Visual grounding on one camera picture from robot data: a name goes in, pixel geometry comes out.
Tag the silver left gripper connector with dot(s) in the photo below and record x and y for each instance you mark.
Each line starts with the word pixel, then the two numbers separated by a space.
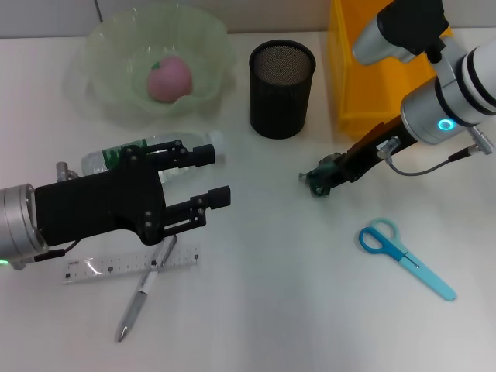
pixel 66 172

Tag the blue scissors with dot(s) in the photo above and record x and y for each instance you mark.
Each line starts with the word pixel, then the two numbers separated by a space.
pixel 403 255

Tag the black mesh pen holder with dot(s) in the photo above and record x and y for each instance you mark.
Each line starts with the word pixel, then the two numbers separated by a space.
pixel 279 100

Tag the yellow plastic bin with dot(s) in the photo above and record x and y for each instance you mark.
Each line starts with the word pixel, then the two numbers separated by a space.
pixel 345 77

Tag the clear green-label water bottle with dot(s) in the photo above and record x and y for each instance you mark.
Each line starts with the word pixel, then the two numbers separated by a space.
pixel 100 159

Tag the silver white ballpoint pen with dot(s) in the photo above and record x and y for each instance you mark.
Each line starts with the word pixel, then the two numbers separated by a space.
pixel 137 302

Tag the pale green fruit plate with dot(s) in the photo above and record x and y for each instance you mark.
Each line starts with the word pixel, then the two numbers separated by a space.
pixel 108 77

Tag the clear plastic ruler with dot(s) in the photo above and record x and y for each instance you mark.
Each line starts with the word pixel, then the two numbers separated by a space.
pixel 104 267

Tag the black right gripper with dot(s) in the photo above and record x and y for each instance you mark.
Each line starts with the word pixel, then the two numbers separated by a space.
pixel 376 149

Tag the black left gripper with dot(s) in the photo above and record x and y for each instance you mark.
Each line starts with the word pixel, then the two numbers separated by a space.
pixel 100 201

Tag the green plastic wrapper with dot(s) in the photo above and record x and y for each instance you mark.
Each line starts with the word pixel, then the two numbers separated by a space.
pixel 315 178

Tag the pink peach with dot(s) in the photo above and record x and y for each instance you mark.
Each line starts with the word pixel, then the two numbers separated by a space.
pixel 168 81

